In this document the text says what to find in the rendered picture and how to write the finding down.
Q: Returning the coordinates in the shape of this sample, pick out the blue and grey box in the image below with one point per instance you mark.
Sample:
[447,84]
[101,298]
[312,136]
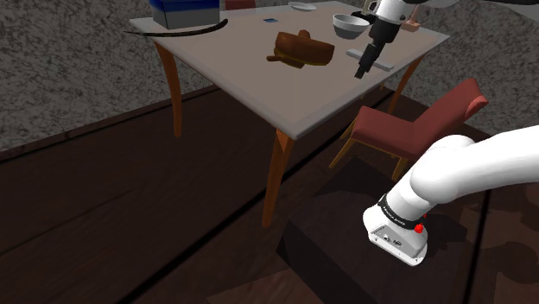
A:
[185,16]

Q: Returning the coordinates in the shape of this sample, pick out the dark robot stand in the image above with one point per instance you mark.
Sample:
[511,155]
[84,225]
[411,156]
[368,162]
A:
[337,235]

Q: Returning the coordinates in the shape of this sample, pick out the white plate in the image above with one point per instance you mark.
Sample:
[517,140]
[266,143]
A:
[302,6]

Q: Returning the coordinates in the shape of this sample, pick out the small blue square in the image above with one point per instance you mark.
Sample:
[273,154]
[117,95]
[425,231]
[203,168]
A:
[270,20]

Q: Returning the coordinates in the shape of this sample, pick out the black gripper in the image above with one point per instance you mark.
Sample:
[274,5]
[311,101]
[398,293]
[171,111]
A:
[384,33]

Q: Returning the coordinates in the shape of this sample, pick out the grey flat bar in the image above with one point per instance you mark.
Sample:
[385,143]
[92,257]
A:
[385,65]

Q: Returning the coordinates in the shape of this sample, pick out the grey table with wooden legs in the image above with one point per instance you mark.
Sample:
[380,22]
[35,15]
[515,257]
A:
[261,90]

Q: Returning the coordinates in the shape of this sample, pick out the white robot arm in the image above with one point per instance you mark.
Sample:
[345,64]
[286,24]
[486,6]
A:
[463,166]

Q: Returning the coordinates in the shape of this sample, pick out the black curved strip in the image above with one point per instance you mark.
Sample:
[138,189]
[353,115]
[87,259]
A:
[185,32]

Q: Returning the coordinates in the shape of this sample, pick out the white bowl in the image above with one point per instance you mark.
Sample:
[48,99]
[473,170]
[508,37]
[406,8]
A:
[348,28]

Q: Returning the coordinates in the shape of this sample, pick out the tan wooden block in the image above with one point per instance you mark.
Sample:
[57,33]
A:
[412,26]

